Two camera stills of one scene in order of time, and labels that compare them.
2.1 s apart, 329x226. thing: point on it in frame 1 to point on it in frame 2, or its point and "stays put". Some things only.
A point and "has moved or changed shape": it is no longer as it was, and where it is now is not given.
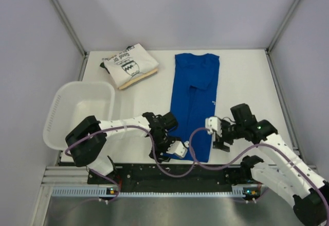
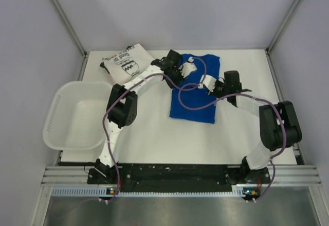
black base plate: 173,175 stays put
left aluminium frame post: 63,15 stays put
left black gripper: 160,157 to 179,81
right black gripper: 219,141 to 214,93
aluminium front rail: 55,176 stays put
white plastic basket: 72,103 stays put
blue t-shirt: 195,87 has moved or changed shape
